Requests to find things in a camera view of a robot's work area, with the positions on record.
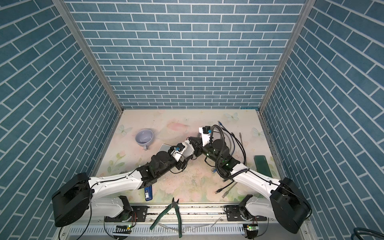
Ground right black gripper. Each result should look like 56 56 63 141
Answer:
189 137 222 167

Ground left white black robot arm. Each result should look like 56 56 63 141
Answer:
52 146 194 228

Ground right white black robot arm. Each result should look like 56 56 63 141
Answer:
183 137 312 234

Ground blue black handheld tool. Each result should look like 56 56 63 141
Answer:
145 186 153 202

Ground lavender ceramic cup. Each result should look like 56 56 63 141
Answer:
135 129 155 151

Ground left controller board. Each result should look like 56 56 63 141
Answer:
112 225 132 240

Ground controller board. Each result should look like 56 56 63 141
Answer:
243 224 259 240
112 225 132 240

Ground right controller board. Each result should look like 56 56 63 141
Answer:
243 224 259 240

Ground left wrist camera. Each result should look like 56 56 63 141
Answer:
172 143 185 162

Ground blue ethernet cable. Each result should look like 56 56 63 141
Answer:
210 121 229 174

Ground black ethernet cable upper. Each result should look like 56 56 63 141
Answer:
220 127 247 166

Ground black ethernet cable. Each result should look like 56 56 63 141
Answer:
220 127 247 166
214 181 235 195

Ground green handled pliers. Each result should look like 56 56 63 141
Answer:
149 197 183 239

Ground black ethernet cable lower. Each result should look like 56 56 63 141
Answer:
214 181 235 195

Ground aluminium front rail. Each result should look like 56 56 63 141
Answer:
57 199 317 240

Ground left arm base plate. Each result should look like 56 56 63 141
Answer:
104 206 148 223

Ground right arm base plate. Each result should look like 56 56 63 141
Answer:
224 205 267 222

